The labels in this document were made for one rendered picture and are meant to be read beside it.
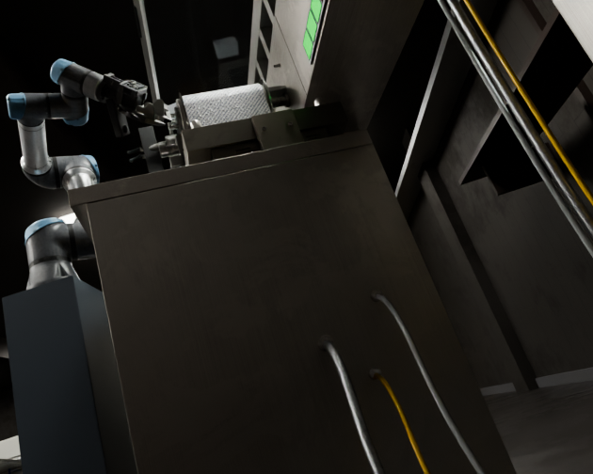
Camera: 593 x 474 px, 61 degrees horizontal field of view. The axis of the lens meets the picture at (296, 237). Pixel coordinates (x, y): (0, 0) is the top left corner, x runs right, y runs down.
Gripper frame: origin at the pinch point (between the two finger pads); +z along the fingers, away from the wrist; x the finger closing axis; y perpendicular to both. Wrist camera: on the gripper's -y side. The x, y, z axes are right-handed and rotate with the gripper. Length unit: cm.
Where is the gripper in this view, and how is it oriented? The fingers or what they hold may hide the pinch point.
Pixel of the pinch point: (164, 123)
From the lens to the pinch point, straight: 156.1
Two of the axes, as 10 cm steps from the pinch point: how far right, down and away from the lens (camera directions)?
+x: 2.3, -4.3, 8.7
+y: 3.4, -8.1, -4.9
